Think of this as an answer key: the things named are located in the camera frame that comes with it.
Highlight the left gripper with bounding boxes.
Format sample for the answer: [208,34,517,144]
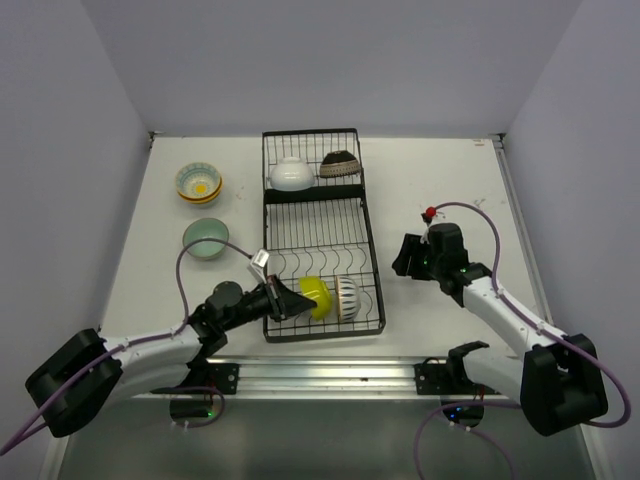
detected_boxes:
[221,273,316,331]

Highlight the lime yellow bowl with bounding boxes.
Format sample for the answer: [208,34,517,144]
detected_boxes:
[299,276,333,321]

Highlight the white black striped bowl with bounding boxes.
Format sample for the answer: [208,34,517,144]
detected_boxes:
[334,276,361,322]

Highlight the dark patterned bowl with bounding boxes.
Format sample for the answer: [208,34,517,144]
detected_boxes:
[319,150,361,178]

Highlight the pale green celadon bowl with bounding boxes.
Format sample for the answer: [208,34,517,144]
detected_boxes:
[210,181,224,202]

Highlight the orange yellow bowl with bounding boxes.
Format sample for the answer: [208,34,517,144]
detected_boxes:
[178,192,214,207]

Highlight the white bowl yellow sun dots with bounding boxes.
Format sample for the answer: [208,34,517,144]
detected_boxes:
[174,162,222,199]

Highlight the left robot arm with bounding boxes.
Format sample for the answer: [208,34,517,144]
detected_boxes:
[26,276,317,438]

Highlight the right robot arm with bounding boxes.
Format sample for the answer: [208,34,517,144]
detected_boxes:
[392,223,608,436]

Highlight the white ceramic bowl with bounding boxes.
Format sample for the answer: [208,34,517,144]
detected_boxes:
[269,156,315,192]

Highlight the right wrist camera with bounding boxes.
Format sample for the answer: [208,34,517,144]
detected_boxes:
[421,206,438,238]

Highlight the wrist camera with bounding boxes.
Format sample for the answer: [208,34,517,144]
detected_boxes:
[421,206,438,238]
[249,248,270,283]

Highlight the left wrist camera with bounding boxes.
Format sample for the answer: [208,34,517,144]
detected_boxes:
[249,248,270,283]

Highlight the black wire dish rack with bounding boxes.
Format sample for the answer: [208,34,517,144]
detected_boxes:
[262,128,386,343]

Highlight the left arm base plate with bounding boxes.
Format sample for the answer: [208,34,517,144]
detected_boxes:
[156,362,240,395]

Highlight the aluminium mounting rail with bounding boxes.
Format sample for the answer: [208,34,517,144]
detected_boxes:
[108,350,522,402]

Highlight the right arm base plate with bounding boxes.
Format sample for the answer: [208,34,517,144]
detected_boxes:
[413,357,481,396]

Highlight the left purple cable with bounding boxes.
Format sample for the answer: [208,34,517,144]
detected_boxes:
[0,239,256,456]

